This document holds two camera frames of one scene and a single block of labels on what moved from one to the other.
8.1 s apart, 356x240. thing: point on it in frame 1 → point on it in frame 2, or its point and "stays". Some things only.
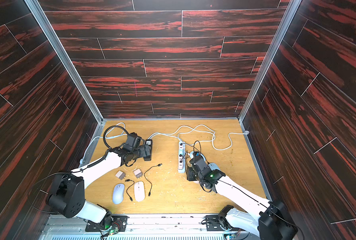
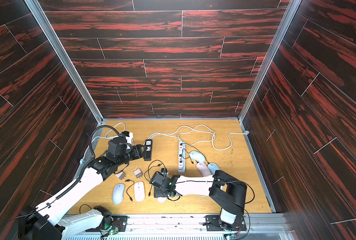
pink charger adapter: [120, 175] stays
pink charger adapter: [138, 173] stays
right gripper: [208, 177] → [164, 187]
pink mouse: [139, 191] stays
